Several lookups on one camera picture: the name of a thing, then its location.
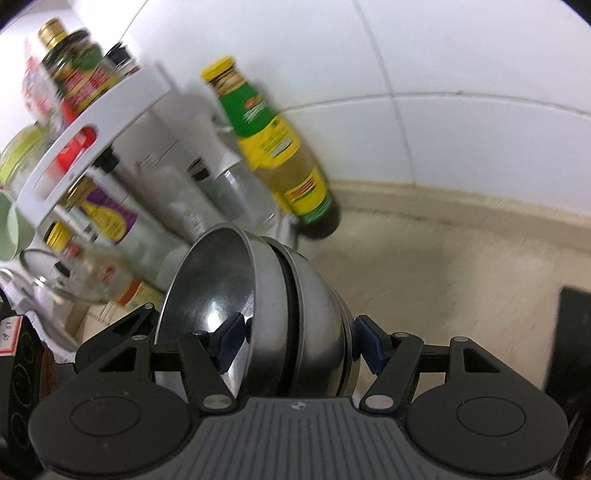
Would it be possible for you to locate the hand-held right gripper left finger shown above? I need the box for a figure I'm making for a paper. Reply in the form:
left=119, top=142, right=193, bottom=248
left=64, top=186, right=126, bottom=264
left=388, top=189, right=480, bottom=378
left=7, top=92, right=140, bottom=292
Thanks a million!
left=75, top=302, right=247, bottom=413

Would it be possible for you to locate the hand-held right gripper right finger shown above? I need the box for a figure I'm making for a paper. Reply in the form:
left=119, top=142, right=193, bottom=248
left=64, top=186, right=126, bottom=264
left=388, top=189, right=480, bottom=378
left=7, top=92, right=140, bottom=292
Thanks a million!
left=355, top=315, right=506, bottom=413

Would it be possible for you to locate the yellow cap vinegar bottle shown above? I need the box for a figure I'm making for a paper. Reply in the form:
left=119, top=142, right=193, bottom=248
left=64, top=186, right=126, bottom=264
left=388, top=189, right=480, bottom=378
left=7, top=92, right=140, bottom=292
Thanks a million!
left=44, top=222, right=164, bottom=311

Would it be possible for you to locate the steel bottle with black top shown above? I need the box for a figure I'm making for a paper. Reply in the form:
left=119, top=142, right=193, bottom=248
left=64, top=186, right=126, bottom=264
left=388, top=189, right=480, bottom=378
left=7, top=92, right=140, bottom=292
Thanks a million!
left=188, top=158, right=280, bottom=234

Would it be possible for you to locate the green plastic colander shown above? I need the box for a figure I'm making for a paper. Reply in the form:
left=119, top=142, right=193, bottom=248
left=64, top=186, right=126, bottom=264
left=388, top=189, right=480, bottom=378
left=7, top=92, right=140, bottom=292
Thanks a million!
left=0, top=188, right=34, bottom=260

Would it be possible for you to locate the purple label sauce bottle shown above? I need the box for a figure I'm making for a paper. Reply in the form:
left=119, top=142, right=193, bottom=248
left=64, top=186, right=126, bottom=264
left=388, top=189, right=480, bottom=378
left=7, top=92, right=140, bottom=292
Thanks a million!
left=68, top=181, right=188, bottom=280

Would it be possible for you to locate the grey bottle with black cap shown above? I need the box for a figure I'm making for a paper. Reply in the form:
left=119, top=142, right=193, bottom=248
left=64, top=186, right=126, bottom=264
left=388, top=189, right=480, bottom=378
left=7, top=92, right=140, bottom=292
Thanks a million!
left=98, top=151, right=190, bottom=245

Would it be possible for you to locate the green label sauce bottle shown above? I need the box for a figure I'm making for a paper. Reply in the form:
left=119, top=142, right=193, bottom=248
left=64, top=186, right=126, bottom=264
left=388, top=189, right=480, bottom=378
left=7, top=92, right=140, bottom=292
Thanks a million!
left=201, top=55, right=341, bottom=241

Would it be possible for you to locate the glass jar with green lid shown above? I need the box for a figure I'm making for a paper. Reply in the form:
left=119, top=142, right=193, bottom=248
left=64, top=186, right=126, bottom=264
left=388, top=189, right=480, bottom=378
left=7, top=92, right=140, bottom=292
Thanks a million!
left=0, top=124, right=49, bottom=190

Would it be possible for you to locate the red and blue packet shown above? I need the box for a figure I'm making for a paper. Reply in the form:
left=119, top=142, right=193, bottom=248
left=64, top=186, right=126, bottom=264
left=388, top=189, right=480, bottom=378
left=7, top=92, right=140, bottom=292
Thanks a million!
left=55, top=129, right=98, bottom=174

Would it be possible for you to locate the white two-tier spice rack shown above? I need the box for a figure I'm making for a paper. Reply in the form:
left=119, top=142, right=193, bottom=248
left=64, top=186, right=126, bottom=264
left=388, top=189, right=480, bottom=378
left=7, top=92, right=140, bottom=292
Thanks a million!
left=14, top=65, right=305, bottom=324

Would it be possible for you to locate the clear red-print seasoning packet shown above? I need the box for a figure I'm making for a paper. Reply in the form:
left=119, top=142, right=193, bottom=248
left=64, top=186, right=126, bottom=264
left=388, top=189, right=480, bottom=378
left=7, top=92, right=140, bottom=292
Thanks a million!
left=22, top=37, right=63, bottom=132

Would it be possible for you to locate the gold cap dark bottle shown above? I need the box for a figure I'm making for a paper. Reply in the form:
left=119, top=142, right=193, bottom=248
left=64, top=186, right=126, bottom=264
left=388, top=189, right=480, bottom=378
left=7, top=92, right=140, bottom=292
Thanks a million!
left=38, top=17, right=118, bottom=118

